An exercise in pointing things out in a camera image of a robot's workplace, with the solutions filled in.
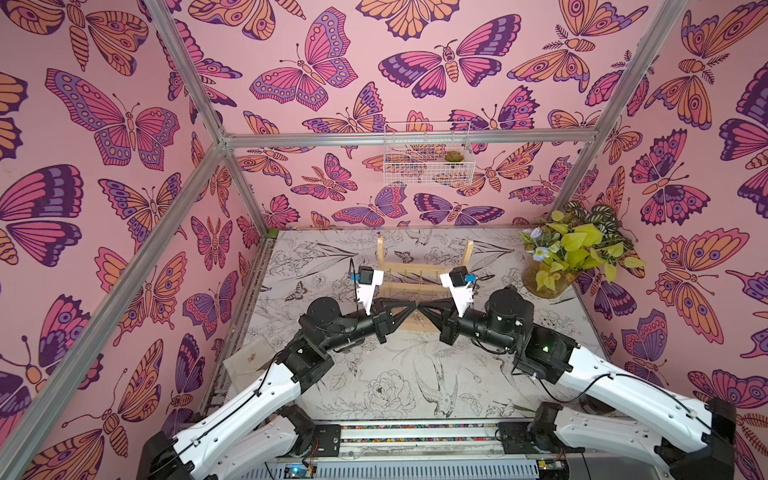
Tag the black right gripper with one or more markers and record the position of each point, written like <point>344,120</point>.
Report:
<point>447,324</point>

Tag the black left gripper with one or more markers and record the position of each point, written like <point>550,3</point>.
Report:
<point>386,326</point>

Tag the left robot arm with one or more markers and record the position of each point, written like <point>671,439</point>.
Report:
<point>263,422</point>

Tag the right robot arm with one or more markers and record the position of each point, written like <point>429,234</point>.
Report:
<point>680,436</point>

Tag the wooden jewelry display stand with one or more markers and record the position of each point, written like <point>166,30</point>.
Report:
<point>420,283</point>

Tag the small succulent in basket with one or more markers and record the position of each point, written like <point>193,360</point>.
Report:
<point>454,157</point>

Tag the potted green plant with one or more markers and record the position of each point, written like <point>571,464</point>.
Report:
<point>573,241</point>

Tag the grey paper card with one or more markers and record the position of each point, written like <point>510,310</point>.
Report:
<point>248,364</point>

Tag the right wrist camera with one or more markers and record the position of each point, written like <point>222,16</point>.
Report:
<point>460,284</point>

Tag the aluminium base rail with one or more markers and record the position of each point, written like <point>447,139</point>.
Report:
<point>470,449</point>

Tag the white wire basket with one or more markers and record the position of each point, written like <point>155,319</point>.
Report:
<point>414,155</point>

